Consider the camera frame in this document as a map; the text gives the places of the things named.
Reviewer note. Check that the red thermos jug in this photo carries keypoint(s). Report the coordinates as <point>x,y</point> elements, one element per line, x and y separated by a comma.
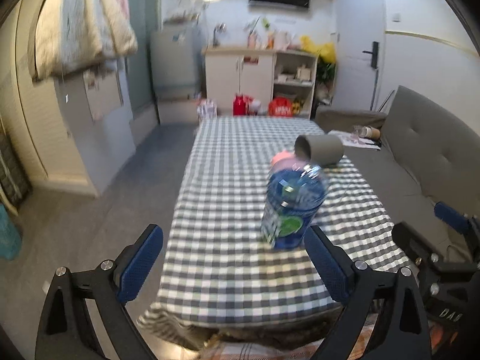
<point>239,105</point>

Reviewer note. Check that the paper cup on sofa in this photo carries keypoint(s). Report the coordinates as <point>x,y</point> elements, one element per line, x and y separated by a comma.
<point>367,132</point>

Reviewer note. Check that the white grey wardrobe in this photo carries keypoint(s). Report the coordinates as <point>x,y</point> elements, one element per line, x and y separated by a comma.
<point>104,145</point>

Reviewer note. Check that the grey cylindrical cup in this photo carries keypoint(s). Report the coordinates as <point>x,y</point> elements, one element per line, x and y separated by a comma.
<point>323,150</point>

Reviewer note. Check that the white pink package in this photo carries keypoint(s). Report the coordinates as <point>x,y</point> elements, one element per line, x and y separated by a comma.
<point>206,109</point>

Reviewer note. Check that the pink kettle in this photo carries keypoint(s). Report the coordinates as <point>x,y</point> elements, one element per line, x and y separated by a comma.
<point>282,40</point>

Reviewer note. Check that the blue cut bottle cup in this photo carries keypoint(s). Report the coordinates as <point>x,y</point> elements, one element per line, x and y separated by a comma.
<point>295,191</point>

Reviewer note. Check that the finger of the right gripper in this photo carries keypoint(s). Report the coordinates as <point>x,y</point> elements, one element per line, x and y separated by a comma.
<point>454,219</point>

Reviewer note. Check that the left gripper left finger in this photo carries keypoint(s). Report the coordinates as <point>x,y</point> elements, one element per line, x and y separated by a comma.
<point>65,329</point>

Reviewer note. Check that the magazine on sofa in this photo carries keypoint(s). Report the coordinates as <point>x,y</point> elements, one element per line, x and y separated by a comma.
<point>354,141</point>

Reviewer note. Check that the grey white checkered tablecloth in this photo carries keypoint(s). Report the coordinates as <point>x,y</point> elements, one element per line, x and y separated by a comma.
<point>219,272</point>

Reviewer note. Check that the yellow plastic bag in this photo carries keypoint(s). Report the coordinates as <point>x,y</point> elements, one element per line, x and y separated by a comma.
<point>325,51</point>

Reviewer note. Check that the grey washing machine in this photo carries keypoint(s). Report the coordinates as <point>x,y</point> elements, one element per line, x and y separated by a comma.
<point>176,61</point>

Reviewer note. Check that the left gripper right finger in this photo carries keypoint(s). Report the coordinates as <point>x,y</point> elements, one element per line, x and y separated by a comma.
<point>401,330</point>

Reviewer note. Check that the black door handle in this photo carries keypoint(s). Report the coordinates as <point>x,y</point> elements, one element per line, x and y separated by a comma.
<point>374,53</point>

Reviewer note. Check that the grey sofa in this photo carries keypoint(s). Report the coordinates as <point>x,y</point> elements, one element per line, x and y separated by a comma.
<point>428,155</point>

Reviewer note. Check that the white door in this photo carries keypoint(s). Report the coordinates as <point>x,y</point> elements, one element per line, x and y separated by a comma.
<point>358,24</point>

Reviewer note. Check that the white open shelf unit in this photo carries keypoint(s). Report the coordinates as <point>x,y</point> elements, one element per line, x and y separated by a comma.
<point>295,74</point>

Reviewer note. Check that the red shopping bag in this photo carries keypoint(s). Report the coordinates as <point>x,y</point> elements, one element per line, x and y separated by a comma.
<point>280,107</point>

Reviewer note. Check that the white two-door cabinet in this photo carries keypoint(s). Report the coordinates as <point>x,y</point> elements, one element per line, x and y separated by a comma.
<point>236,71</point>

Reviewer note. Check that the chrome faucet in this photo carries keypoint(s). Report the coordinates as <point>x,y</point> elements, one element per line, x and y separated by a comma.
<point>218,29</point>

